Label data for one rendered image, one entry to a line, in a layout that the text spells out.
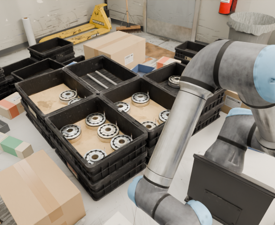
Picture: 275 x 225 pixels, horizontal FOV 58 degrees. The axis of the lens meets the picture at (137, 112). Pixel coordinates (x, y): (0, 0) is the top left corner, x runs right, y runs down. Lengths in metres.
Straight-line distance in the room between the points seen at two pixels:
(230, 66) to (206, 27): 3.67
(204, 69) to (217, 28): 3.56
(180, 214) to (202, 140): 0.82
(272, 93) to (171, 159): 0.27
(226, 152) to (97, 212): 0.57
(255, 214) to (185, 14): 3.68
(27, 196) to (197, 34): 3.77
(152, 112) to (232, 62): 0.81
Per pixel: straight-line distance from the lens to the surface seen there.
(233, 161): 0.98
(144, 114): 1.32
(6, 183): 1.09
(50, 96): 1.55
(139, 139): 1.03
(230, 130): 0.98
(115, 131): 1.17
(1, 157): 1.45
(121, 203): 1.12
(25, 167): 1.12
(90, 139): 1.20
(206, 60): 0.62
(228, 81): 0.60
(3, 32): 4.41
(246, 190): 0.93
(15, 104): 1.66
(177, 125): 0.62
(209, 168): 0.93
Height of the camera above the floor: 1.64
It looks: 38 degrees down
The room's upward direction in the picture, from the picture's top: straight up
